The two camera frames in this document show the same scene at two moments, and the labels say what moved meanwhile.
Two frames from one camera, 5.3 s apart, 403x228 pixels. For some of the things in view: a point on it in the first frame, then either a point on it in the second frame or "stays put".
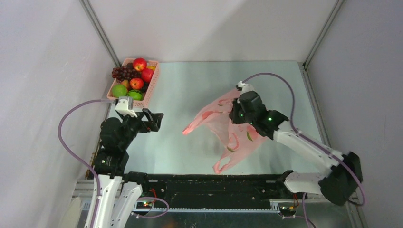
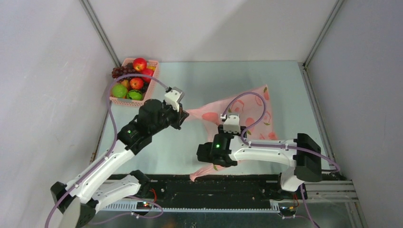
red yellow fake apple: x=136 y=83 stays put
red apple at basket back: x=139 y=64 stays put
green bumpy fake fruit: x=119 y=90 stays put
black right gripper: x=233 y=114 -> x=221 y=130
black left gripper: x=157 y=117 -> x=179 y=116
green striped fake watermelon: x=137 y=95 stays put
